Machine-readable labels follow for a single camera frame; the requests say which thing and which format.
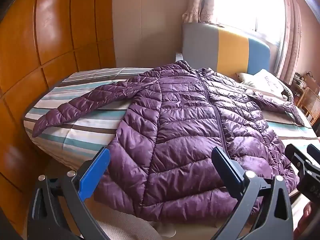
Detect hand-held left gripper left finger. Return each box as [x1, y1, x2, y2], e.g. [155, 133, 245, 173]
[27, 147, 112, 240]

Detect pink patterned curtain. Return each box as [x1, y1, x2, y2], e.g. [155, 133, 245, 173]
[275, 0, 303, 85]
[182, 0, 221, 25]

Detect purple puffer jacket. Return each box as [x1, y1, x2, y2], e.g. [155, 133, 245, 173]
[32, 60, 305, 222]

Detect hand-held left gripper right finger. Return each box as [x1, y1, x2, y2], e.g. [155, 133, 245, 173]
[211, 147, 293, 240]

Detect wooden wardrobe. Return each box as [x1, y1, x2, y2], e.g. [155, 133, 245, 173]
[0, 0, 117, 233]

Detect white printed pillow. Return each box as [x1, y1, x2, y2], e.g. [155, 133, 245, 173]
[250, 69, 288, 97]

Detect beige mattress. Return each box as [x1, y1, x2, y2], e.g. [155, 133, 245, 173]
[95, 200, 225, 240]

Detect striped bed blanket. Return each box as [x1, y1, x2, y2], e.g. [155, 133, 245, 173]
[23, 67, 320, 178]

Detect cluttered side table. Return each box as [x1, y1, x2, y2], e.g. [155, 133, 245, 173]
[291, 71, 320, 95]

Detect rattan chair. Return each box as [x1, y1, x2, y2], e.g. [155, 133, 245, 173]
[296, 87, 320, 126]

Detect grey yellow blue headboard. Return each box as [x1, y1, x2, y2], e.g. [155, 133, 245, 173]
[182, 22, 272, 76]

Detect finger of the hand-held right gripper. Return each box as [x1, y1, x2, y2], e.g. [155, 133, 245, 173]
[285, 143, 312, 172]
[307, 144, 320, 166]

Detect person's right hand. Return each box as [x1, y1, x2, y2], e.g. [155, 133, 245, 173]
[294, 200, 320, 240]

